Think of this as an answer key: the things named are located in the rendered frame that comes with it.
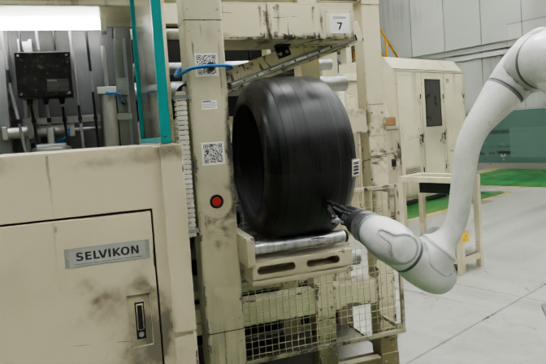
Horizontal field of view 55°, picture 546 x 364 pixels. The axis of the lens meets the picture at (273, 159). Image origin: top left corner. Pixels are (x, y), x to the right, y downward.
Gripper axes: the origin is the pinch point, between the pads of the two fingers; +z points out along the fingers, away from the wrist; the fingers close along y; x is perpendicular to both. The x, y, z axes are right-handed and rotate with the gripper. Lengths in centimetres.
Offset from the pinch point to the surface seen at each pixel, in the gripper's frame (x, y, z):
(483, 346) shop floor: 115, -127, 74
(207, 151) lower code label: -16.5, 33.7, 23.6
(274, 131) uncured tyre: -23.8, 15.6, 8.4
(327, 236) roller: 13.8, -3.8, 11.9
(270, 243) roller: 13.6, 16.5, 12.1
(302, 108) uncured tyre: -30.2, 5.4, 10.1
